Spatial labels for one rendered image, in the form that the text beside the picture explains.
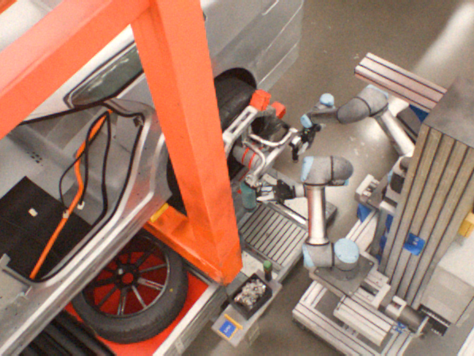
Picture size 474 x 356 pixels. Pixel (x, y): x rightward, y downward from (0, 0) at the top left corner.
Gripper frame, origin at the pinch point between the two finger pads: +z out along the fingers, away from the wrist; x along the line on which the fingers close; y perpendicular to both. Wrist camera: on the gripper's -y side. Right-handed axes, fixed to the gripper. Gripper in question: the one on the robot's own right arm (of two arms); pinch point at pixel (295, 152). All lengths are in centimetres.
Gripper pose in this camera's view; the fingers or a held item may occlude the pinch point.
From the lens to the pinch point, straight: 363.5
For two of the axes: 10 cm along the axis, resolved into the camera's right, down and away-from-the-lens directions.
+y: -0.7, -5.1, -8.6
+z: -6.2, 7.0, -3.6
